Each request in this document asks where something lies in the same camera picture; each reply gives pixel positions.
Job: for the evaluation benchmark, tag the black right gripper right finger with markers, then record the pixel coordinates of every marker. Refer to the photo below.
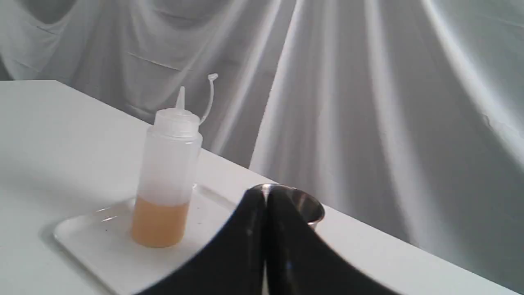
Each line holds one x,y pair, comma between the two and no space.
300,262

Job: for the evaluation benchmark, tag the grey draped backdrop cloth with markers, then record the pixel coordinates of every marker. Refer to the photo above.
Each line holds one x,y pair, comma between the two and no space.
404,114

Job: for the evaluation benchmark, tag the white rectangular plastic tray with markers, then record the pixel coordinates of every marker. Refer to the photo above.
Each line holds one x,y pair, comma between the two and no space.
101,242

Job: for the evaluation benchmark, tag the stainless steel cup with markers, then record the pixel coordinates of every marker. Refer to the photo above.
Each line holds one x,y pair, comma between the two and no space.
312,211

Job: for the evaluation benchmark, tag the clear plastic squeeze bottle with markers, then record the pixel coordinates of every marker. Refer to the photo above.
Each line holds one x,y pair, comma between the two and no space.
171,152

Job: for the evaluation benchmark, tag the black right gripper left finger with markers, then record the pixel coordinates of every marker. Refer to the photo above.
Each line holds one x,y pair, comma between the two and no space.
232,263

